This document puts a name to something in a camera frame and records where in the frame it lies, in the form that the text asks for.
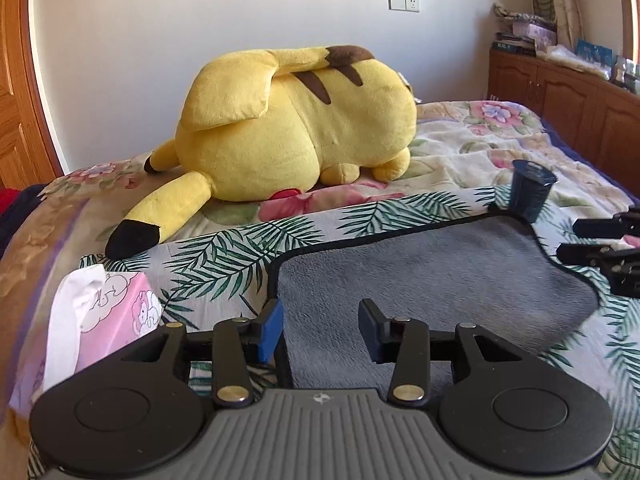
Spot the yellow Pikachu plush toy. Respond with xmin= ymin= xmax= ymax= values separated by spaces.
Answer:
xmin=105 ymin=46 xmax=417 ymax=260

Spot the floral bed quilt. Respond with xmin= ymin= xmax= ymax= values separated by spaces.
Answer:
xmin=1 ymin=101 xmax=630 ymax=479

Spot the pink storage box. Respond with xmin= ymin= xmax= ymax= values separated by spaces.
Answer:
xmin=512 ymin=22 xmax=558 ymax=51

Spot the palm leaf pattern cloth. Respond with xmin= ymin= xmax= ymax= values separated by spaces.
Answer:
xmin=27 ymin=184 xmax=640 ymax=480

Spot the stack of dark books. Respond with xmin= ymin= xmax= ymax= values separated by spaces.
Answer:
xmin=491 ymin=32 xmax=536 ymax=58

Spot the grey microfiber towel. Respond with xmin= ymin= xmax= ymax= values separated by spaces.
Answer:
xmin=268 ymin=214 xmax=599 ymax=393

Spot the pink tissue box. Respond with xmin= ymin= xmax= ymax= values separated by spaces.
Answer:
xmin=42 ymin=264 xmax=163 ymax=390

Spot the dark blue plastic cup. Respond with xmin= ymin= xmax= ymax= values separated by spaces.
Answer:
xmin=508 ymin=159 xmax=556 ymax=223

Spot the beige patterned curtain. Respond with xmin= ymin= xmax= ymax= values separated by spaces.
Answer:
xmin=554 ymin=0 xmax=584 ymax=50

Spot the white wall socket plate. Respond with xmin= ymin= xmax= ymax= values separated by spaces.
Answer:
xmin=387 ymin=0 xmax=420 ymax=13

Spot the blue gift box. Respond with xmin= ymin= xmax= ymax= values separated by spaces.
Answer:
xmin=575 ymin=39 xmax=614 ymax=68

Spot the crumpled plastic bag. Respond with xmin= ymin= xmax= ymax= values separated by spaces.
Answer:
xmin=536 ymin=44 xmax=611 ymax=80

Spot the red blanket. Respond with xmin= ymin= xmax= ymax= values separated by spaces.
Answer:
xmin=0 ymin=188 xmax=21 ymax=214

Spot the wooden sideboard cabinet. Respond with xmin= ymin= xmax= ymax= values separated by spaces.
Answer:
xmin=487 ymin=49 xmax=639 ymax=196

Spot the dark blue blanket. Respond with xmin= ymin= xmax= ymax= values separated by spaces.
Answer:
xmin=0 ymin=183 xmax=46 ymax=256

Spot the wooden slatted wardrobe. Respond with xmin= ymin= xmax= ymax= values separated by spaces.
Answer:
xmin=0 ymin=0 xmax=63 ymax=190

